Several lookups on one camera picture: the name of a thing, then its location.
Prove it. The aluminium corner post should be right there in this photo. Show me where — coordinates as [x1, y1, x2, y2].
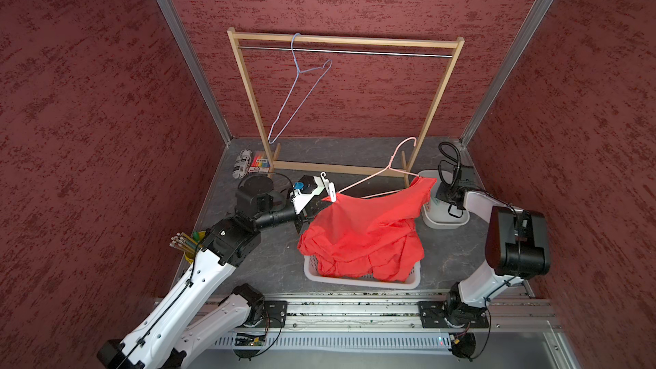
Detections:
[460, 0, 555, 148]
[155, 0, 233, 145]

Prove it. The white perforated laundry basket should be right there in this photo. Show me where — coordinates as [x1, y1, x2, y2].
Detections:
[303, 256, 421, 290]

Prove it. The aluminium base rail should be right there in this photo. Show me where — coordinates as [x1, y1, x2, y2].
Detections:
[211, 285, 579, 368]

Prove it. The white clothespin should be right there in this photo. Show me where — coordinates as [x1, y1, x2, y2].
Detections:
[319, 172, 337, 203]

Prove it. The yellow pencil cup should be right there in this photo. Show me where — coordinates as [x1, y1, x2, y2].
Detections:
[169, 231, 206, 264]

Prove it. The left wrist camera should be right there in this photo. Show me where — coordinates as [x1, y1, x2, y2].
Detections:
[290, 175, 325, 215]

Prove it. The pink wire hanger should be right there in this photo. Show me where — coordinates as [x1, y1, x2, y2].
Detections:
[338, 137, 419, 195]

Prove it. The aluminium corner post left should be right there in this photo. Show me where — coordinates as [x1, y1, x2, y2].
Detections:
[155, 0, 233, 145]

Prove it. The colourful marker box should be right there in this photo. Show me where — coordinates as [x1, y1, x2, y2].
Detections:
[248, 151, 271, 174]

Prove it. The light blue wire hanger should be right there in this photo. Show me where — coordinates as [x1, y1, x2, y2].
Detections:
[266, 32, 333, 145]

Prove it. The white plastic tub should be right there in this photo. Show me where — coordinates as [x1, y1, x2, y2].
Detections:
[419, 170, 470, 230]

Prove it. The aluminium corner post right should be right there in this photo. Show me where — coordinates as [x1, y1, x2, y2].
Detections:
[460, 0, 555, 148]

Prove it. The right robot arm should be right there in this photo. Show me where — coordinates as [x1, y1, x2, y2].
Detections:
[427, 166, 551, 329]

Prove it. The red tank top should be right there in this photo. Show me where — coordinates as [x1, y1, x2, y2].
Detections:
[297, 177, 436, 282]

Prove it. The wooden clothes rack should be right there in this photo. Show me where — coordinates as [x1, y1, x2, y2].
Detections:
[227, 27, 466, 186]

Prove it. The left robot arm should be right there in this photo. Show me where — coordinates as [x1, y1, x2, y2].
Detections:
[97, 174, 337, 368]

